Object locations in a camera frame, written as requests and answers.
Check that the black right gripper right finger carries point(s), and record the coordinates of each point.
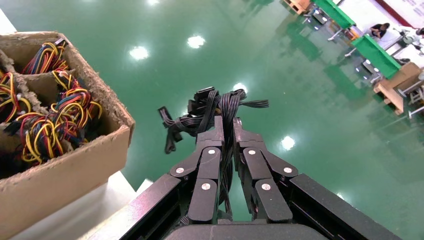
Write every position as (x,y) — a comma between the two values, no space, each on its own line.
(255,165)

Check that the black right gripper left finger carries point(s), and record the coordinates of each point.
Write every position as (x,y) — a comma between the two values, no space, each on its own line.
(207,165)

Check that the brown cardboard divider box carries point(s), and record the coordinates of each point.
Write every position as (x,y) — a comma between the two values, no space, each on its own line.
(66,179)

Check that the wooden pallet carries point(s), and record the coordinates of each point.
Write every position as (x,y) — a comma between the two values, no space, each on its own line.
(391,97)
(298,5)

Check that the green cloth table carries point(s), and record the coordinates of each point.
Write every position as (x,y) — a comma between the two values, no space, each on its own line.
(377,56)
(334,13)

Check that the brown cardboard sheet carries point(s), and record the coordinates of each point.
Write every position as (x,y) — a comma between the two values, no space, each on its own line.
(407,74)

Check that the seated person in black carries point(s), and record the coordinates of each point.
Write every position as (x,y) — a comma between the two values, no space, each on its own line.
(379,30)

